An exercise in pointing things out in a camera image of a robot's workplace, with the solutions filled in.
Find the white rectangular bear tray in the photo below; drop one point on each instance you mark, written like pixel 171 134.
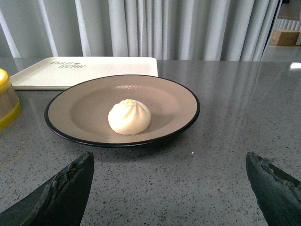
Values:
pixel 59 73

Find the tan plate with black rim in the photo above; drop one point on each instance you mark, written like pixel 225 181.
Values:
pixel 80 113

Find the white steamed bun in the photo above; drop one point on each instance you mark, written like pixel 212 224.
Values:
pixel 129 117

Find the brown cardboard box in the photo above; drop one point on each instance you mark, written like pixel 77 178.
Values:
pixel 284 37

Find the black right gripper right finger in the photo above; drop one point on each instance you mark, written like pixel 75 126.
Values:
pixel 278 194

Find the grey pleated curtain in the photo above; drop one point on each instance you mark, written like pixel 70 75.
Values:
pixel 212 30

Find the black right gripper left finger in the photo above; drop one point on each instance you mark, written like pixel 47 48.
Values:
pixel 60 201

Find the yellow-rimmed wooden steamer basket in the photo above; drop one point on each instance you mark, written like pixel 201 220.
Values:
pixel 10 106

